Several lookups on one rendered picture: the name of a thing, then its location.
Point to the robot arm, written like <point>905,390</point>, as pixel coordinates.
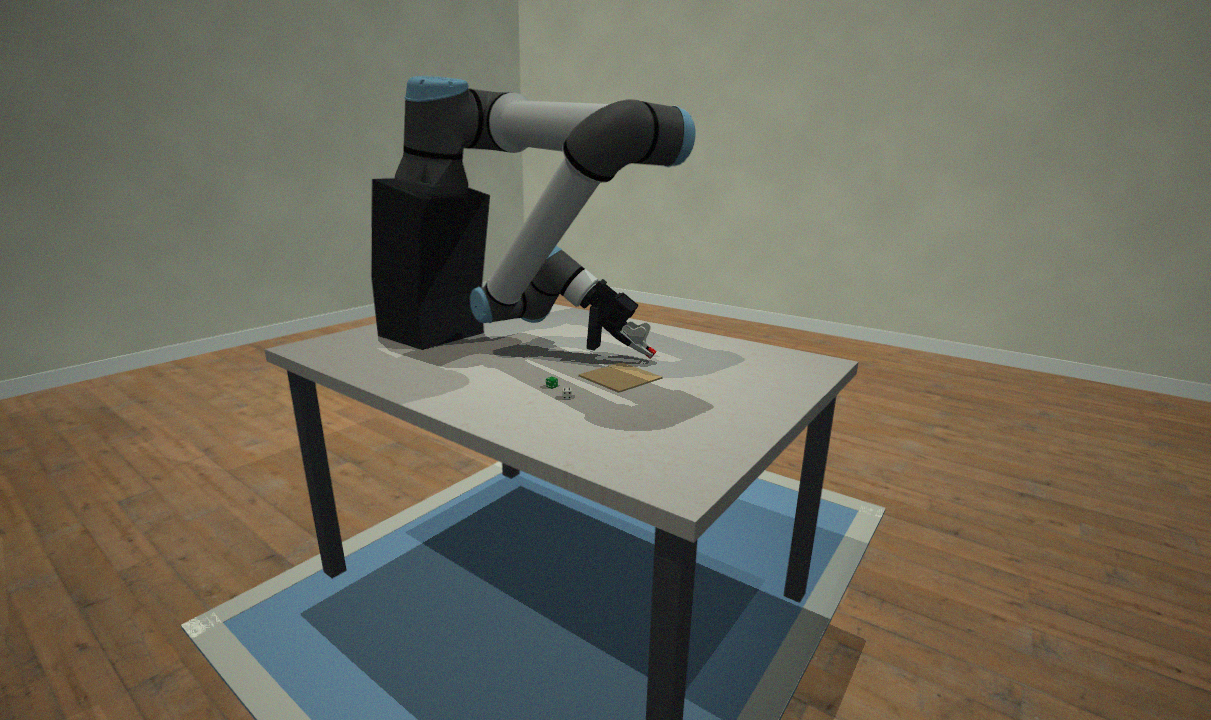
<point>443,116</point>

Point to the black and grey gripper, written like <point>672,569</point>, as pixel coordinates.
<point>615,309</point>

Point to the tan square mat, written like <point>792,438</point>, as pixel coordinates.
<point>620,377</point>

